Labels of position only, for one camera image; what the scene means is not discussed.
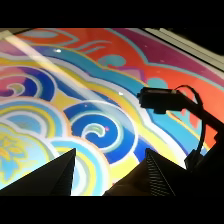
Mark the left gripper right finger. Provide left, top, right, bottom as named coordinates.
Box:
left=103, top=148, right=194, bottom=196

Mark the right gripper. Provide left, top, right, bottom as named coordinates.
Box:
left=184, top=130, right=224, bottom=196

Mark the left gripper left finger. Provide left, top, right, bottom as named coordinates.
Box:
left=0, top=148, right=77, bottom=196

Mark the black cable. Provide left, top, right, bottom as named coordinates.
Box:
left=174, top=84, right=206, bottom=162

